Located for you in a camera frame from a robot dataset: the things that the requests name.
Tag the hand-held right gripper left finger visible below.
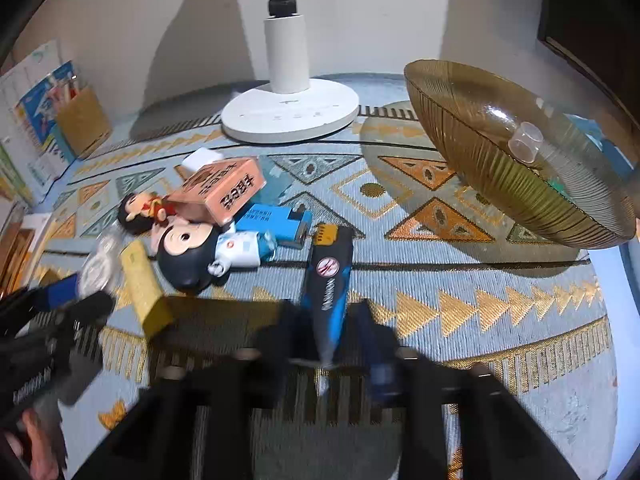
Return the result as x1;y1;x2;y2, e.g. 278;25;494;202
75;304;302;480

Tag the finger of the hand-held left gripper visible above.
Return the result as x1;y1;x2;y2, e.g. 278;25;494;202
62;290;117;328
30;272;81;312

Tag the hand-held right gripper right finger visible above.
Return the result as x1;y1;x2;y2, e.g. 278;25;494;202
349;299;581;480

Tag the clear plastic wrapper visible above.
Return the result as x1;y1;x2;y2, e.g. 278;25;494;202
80;235;123;293

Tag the yellow rectangular box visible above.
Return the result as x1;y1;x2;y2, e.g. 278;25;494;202
119;239;173;336

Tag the black and blue tube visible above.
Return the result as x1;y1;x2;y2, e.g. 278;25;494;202
299;224;356;396

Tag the small red-dressed figurine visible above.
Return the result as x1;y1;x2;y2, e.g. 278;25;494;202
117;192;176;236

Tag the large black-haired figurine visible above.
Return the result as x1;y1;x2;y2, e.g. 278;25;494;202
151;222;278;295

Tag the blue rectangular box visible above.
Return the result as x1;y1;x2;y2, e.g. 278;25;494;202
234;203;313;250

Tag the pink cardboard box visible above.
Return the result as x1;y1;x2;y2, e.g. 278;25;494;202
167;156;266;226

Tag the amber ribbed glass bowl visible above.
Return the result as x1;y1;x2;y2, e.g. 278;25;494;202
404;59;638;251

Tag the person's left hand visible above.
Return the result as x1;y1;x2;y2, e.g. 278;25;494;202
17;407;68;478

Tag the brown wooden item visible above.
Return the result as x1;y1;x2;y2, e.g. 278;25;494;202
0;205;37;292

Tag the flat white box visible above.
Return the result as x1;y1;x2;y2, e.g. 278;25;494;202
22;212;57;257

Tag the green edged book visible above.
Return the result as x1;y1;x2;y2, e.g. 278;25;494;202
0;137;38;207

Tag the teal translucent item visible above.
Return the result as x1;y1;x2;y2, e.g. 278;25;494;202
257;156;293;206

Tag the blue picture book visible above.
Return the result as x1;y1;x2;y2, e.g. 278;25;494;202
14;61;77;167

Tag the cardboard pen holder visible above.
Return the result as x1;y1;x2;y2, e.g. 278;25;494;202
54;85;112;160

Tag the small white box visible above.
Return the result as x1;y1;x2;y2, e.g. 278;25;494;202
175;149;223;181

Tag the bundle of colored pencils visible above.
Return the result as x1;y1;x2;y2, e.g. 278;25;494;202
50;72;83;105

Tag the white printed sheet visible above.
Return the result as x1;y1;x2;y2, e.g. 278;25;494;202
0;40;62;136

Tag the small clear plastic cup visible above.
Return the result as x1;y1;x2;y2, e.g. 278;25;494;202
508;122;545;163

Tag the dark wooden furniture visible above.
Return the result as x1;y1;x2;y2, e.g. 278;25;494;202
537;0;640;126

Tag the white pedestal fan stand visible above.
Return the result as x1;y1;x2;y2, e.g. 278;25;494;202
221;0;361;142

